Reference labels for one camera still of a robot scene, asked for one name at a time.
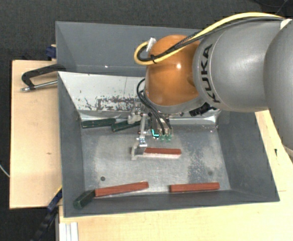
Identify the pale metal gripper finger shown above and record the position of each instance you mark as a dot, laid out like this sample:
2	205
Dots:
134	157
142	142

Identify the red-brown block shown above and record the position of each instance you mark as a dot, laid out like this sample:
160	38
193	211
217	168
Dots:
121	189
163	151
194	187

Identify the grey metal bin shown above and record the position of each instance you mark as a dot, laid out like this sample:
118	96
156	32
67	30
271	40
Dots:
116	159

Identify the dark green flat block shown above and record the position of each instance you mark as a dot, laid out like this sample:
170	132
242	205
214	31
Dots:
84	199
123	126
98	123

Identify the pale wood flat board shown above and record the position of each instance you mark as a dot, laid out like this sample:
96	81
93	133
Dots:
35	134

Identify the black cylinder on white bracket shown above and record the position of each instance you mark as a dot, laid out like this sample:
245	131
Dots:
199	110

